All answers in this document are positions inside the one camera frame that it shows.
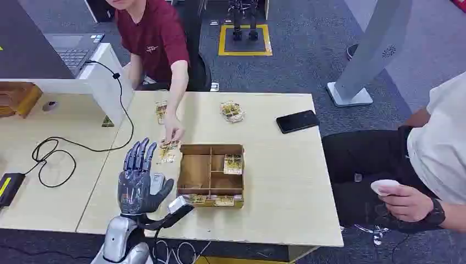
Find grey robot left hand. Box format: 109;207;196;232
117;137;175;216

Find black wristwatch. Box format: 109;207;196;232
423;198;446;227

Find black robot legs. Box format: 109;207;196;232
228;0;260;42

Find black office chair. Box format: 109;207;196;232
138;52;213;92

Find wooden compartment card box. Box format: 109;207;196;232
176;144;245;209

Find white floor stand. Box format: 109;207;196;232
326;0;414;108

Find black yellow power adapter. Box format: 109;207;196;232
0;172;26;209

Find brown wooden box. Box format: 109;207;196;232
0;81;43;119

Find row of cards in box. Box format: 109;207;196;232
185;194;243;208

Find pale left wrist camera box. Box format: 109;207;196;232
168;196;195;221

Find white handheld controller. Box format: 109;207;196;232
370;179;402;197

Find black cable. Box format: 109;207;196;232
31;60;135;189

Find person across desk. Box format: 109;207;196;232
104;0;190;144

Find white desk partition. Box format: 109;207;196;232
0;43;135;127

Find seated person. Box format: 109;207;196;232
321;71;466;234

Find yellow-bordered floor mat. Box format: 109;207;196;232
218;24;273;57

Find white cables under desk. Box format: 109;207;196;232
152;239;213;264

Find black smartphone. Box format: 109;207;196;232
275;109;321;134

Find person's hand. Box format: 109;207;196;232
378;184;435;223
164;115;185;144

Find yellow card in box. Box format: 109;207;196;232
223;154;243;175

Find grey laptop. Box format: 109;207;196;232
43;33;106;78

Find yellow card pile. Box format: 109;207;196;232
219;101;245;124
156;139;182;165
154;101;169;125

